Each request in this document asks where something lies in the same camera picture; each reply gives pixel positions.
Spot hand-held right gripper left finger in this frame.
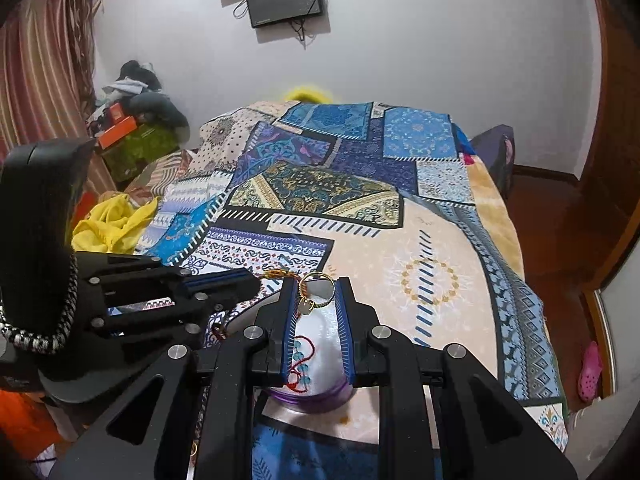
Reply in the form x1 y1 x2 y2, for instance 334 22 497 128
50 277 300 480

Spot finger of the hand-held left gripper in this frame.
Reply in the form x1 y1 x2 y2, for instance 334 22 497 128
76 251 262 308
91 300 238 350

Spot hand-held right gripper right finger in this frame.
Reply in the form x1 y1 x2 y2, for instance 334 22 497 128
336 277 592 480

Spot red thread bracelet blue beads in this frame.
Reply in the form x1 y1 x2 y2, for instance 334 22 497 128
285 334 319 394

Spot white bowl with purple rim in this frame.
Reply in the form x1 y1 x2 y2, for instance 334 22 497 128
222 291 359 414

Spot yellow brown braided bracelet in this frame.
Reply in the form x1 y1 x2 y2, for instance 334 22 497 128
257 268 315 317

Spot gold ring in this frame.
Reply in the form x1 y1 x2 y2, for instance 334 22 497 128
300 270 337 307

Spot yellow cloth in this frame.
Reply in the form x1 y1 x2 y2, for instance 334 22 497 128
71 192 162 254

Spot patchwork printed blanket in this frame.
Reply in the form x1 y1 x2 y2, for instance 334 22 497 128
134 100 572 480

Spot green box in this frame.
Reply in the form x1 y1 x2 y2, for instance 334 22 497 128
102 124 182 184

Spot orange box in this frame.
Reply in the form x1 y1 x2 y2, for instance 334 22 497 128
96 102 142 149

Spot striped pink cloth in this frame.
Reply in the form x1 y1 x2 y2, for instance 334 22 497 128
124 149 198 197

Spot striped red curtain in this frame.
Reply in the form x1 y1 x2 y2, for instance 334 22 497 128
0 0 109 197

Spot orange cloth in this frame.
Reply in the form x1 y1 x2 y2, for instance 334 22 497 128
0 389 57 462

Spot pile of clothes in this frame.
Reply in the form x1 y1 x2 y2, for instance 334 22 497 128
87 60 191 132

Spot yellow fluffy object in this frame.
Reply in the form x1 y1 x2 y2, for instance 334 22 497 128
283 85 334 104

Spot dark pillow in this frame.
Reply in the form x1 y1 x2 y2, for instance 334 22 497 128
470 124 516 189

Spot pink slipper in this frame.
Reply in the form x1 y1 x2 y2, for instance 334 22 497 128
577 340 604 402

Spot wooden door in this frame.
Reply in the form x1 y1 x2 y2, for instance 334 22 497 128
574 0 640 291

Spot black and white braided cord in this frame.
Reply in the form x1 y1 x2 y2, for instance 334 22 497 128
0 251 81 357

